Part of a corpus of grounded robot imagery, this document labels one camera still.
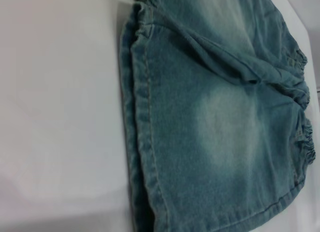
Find blue denim shorts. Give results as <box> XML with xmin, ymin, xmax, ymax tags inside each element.
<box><xmin>119</xmin><ymin>0</ymin><xmax>316</xmax><ymax>232</ymax></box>

